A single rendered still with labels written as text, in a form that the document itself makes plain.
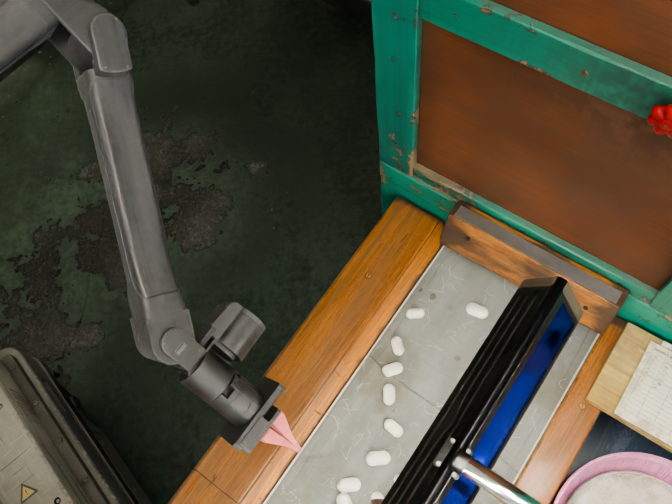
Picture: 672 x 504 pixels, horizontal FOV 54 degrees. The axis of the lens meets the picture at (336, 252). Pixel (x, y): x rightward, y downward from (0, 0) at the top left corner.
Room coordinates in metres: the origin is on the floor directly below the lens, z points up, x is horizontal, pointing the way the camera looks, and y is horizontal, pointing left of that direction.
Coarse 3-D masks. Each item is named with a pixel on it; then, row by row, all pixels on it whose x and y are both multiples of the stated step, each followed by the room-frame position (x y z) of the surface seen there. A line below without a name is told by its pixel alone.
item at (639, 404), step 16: (656, 352) 0.22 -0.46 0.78; (640, 368) 0.20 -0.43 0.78; (656, 368) 0.20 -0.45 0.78; (640, 384) 0.18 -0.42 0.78; (656, 384) 0.17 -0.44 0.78; (624, 400) 0.16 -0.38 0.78; (640, 400) 0.15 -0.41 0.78; (656, 400) 0.15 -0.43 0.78; (624, 416) 0.14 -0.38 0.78; (640, 416) 0.13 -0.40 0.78; (656, 416) 0.13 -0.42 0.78; (656, 432) 0.11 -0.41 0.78
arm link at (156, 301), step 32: (96, 32) 0.61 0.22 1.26; (96, 64) 0.58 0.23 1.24; (128, 64) 0.59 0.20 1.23; (96, 96) 0.56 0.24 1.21; (128, 96) 0.57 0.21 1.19; (96, 128) 0.54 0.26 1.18; (128, 128) 0.54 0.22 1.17; (128, 160) 0.50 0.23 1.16; (128, 192) 0.47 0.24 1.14; (128, 224) 0.43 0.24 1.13; (160, 224) 0.43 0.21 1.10; (128, 256) 0.40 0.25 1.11; (160, 256) 0.40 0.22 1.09; (128, 288) 0.37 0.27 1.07; (160, 288) 0.36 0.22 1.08; (160, 320) 0.32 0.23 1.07; (160, 352) 0.29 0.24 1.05
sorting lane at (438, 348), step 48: (432, 288) 0.42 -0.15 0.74; (480, 288) 0.40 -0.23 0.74; (384, 336) 0.35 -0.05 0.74; (432, 336) 0.33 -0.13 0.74; (480, 336) 0.31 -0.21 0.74; (576, 336) 0.28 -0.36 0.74; (384, 384) 0.27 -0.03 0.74; (432, 384) 0.25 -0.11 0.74; (336, 432) 0.21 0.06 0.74; (384, 432) 0.19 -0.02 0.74; (528, 432) 0.15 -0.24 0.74; (288, 480) 0.15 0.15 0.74; (336, 480) 0.14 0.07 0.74; (384, 480) 0.12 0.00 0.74
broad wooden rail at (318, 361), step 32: (384, 224) 0.55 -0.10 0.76; (416, 224) 0.53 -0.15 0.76; (352, 256) 0.50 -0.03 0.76; (384, 256) 0.48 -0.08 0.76; (416, 256) 0.47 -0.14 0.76; (352, 288) 0.44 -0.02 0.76; (384, 288) 0.42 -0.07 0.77; (320, 320) 0.39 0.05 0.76; (352, 320) 0.38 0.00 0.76; (384, 320) 0.37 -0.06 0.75; (288, 352) 0.35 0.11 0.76; (320, 352) 0.34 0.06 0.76; (352, 352) 0.33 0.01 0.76; (288, 384) 0.29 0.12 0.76; (320, 384) 0.28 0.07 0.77; (288, 416) 0.24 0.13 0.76; (320, 416) 0.24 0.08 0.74; (224, 448) 0.21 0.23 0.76; (256, 448) 0.20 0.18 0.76; (288, 448) 0.20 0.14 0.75; (192, 480) 0.17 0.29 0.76; (224, 480) 0.17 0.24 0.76; (256, 480) 0.16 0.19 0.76
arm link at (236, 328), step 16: (224, 304) 0.36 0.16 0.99; (208, 320) 0.34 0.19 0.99; (224, 320) 0.33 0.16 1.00; (240, 320) 0.33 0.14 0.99; (256, 320) 0.33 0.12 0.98; (176, 336) 0.30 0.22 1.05; (208, 336) 0.31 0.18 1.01; (224, 336) 0.31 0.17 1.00; (240, 336) 0.31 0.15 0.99; (256, 336) 0.31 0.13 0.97; (176, 352) 0.28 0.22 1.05; (192, 352) 0.28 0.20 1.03; (240, 352) 0.29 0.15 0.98
